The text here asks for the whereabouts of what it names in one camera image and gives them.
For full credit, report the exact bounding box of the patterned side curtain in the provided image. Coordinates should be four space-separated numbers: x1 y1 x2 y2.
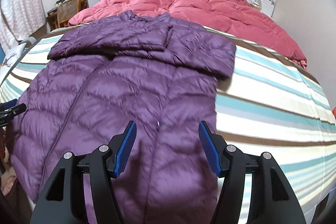
1 0 46 53

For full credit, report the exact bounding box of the white deer print pillow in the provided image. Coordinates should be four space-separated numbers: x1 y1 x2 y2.
0 43 26 83

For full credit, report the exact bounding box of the striped bed sheet mattress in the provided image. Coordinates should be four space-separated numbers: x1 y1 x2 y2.
1 29 335 223

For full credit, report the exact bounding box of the pink red comforter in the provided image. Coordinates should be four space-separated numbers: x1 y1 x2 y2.
69 0 307 68

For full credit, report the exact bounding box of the purple quilted down jacket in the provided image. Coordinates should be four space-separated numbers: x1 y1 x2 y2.
6 11 236 223

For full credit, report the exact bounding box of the wooden wicker chair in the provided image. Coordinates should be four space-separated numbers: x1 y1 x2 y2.
57 0 81 28

